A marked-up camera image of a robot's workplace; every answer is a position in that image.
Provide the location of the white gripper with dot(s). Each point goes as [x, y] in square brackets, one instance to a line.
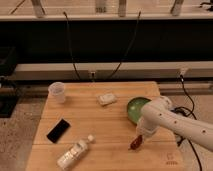
[140, 130]

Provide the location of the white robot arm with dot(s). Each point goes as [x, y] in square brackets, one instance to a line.
[158, 112]

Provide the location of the white sponge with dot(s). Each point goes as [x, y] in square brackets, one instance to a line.
[107, 99]

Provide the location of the black rectangular sponge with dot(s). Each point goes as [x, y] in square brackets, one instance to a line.
[58, 130]

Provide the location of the green bowl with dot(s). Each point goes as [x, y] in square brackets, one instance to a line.
[134, 107]

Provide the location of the clear plastic bottle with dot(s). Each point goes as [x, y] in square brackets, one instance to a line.
[70, 157]

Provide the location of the clear plastic cup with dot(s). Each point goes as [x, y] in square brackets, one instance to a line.
[57, 91]

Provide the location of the black box at left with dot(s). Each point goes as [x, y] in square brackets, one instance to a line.
[8, 63]

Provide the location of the wall power outlet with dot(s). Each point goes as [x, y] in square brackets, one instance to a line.
[92, 75]

